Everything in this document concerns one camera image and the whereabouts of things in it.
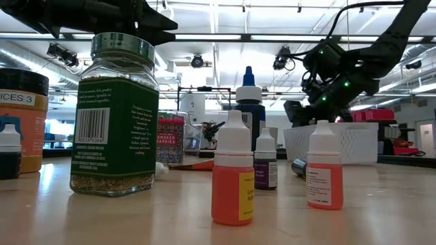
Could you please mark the round black ceiling camera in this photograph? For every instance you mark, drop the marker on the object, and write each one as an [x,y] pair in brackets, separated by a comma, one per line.
[197,62]

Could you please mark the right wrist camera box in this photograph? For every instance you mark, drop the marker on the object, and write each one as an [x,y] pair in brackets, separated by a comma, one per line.
[323,58]

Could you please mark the orange spatula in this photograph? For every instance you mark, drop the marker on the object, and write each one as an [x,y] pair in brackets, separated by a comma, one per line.
[201,166]

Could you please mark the metal jar blue cap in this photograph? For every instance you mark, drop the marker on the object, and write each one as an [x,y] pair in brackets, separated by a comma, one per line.
[299,167]

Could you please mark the black horizontal frame bar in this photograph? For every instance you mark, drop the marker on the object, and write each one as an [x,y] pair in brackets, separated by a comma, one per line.
[245,37]

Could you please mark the dark dropper bottle white cap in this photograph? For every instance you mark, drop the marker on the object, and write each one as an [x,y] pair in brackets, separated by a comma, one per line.
[161,169]
[9,160]

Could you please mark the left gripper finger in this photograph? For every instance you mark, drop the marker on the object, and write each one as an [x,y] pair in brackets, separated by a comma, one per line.
[156,20]
[156,37]

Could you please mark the background black robot arm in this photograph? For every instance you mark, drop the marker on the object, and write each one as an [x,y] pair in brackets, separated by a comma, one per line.
[211,131]

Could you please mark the small black ceiling camera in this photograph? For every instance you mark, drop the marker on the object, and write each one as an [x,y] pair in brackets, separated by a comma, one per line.
[413,64]

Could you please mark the purple dropper bottle white cap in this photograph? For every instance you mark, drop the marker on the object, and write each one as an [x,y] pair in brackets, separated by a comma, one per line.
[262,177]

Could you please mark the red toolbox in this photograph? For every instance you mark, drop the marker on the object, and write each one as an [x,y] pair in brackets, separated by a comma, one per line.
[373,115]

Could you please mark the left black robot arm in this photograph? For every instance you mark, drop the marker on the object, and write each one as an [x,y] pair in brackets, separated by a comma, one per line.
[41,12]

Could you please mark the white cylindrical tank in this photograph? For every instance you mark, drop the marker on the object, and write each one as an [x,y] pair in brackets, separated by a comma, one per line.
[197,109]

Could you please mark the patterned smoked paprika tin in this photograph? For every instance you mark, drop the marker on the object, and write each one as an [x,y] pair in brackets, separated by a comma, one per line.
[170,143]

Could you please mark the white perforated plastic basket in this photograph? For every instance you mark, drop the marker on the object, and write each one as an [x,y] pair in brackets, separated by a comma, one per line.
[357,146]

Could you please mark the tall blue bottle blue tip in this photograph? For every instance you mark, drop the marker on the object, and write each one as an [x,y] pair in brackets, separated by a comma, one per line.
[250,95]

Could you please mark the white door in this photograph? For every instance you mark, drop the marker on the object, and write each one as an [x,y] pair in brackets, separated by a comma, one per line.
[425,139]

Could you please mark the black ceiling camera cluster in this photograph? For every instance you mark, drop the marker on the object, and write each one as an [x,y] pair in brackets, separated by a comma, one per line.
[64,56]

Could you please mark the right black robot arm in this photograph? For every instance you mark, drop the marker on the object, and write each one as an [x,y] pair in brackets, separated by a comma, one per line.
[402,30]

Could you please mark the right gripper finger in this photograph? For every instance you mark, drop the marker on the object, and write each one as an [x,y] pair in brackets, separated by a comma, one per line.
[298,114]

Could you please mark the orange red device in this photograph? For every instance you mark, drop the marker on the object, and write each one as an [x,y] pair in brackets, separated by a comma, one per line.
[405,150]

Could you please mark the orange dropper bottle yellow label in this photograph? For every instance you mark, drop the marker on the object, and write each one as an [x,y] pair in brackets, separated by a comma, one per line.
[228,194]

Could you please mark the orange dropper bottle white label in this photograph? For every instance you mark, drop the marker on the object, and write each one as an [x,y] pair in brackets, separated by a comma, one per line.
[335,183]

